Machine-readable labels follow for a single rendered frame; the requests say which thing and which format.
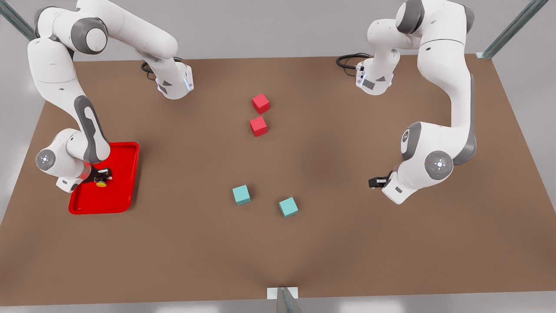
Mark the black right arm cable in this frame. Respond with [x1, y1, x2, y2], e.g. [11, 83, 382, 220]
[141, 57, 184, 81]

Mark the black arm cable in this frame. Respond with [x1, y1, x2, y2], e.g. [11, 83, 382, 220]
[141, 57, 184, 81]
[336, 53, 372, 77]

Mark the red plastic tray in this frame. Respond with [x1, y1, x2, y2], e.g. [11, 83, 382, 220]
[68, 141, 141, 215]

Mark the silver frame post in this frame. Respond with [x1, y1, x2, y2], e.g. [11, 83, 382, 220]
[476, 0, 549, 60]
[0, 0, 36, 41]
[267, 287, 303, 313]

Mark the red cube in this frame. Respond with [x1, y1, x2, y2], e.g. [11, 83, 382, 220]
[249, 116, 268, 137]
[252, 93, 271, 115]

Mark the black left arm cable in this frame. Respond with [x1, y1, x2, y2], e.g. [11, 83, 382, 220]
[336, 53, 372, 77]

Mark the teal cube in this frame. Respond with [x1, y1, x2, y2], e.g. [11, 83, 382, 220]
[232, 185, 252, 206]
[278, 197, 299, 218]

